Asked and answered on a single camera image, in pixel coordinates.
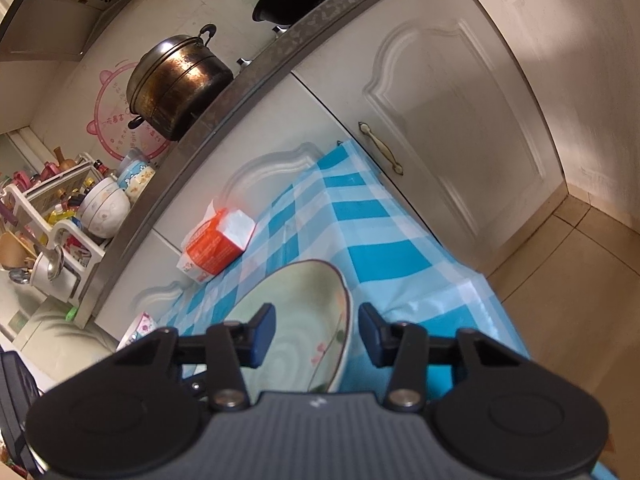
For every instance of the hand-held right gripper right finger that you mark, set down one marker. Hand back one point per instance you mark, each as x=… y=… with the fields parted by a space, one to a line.
x=372 y=335

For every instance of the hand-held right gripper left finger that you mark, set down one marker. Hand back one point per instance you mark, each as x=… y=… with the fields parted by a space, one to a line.
x=262 y=332

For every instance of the pale green floral plate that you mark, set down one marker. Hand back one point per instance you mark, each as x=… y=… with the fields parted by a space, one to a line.
x=300 y=300

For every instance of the white bowl red floral print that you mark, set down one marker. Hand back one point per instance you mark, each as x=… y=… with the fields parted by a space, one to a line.
x=140 y=327

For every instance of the blue checked tablecloth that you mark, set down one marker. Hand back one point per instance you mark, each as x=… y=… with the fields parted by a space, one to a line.
x=400 y=255

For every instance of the orange and white tissue packet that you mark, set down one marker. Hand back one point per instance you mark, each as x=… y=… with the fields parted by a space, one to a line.
x=210 y=250

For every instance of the small green object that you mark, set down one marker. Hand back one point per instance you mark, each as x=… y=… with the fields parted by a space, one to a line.
x=72 y=314

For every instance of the white cabinet door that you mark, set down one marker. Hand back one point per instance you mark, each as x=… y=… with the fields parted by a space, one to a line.
x=300 y=125
x=145 y=280
x=450 y=110

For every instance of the wooden spatula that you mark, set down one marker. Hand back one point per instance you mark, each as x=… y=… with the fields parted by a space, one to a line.
x=12 y=250

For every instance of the red printed packet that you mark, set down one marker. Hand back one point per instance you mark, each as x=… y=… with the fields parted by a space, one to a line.
x=82 y=254

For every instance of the white utensil rack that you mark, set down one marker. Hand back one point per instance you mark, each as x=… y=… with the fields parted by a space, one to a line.
x=65 y=232

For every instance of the yellow oil bottle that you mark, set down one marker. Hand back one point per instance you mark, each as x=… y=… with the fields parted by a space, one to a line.
x=61 y=214

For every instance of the large white floral bowl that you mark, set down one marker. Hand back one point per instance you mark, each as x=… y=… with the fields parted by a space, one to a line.
x=107 y=210

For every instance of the dark sauce bottle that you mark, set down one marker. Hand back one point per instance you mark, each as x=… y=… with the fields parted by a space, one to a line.
x=100 y=170

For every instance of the grey kitchen counter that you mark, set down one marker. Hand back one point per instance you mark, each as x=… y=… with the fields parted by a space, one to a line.
x=240 y=95

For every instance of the tarnished metal steamer pot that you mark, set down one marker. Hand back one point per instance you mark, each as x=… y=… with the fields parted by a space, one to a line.
x=175 y=90

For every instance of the pink round wall sticker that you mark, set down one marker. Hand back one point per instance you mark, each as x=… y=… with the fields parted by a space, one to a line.
x=107 y=125

